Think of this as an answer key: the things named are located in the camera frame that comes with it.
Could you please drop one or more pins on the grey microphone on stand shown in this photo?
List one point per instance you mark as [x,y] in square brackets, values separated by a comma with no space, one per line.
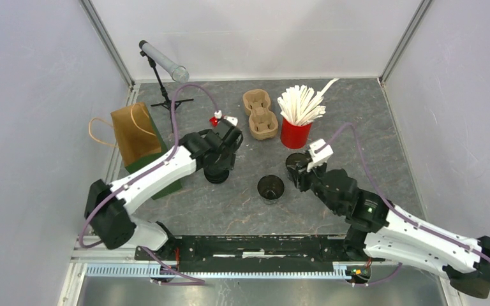
[155,58]

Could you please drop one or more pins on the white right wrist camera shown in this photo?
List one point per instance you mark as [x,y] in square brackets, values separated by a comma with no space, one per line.
[319,151]

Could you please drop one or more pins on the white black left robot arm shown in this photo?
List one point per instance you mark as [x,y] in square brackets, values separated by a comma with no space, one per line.
[110,207]

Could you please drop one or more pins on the brown paper bag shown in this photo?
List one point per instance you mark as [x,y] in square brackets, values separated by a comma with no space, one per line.
[135,136]

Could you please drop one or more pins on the dark translucent cup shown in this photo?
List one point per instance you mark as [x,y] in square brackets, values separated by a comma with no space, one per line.
[296,164]
[271,189]

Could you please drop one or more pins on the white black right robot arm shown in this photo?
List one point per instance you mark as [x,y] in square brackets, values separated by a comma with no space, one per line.
[377,231]

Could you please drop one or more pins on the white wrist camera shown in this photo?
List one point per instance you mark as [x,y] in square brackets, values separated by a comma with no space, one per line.
[319,151]
[219,115]

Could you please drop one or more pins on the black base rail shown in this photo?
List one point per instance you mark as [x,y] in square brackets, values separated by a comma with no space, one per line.
[257,253]

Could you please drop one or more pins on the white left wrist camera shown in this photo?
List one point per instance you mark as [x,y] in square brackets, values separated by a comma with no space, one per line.
[219,115]

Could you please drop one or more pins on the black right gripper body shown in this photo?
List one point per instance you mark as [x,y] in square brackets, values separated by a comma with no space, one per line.
[305,180]

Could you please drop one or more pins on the brown cardboard cup carrier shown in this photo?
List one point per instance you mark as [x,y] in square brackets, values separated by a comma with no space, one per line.
[262,120]

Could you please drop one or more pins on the red cylindrical straw holder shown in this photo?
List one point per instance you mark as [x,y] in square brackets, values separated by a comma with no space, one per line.
[294,137]

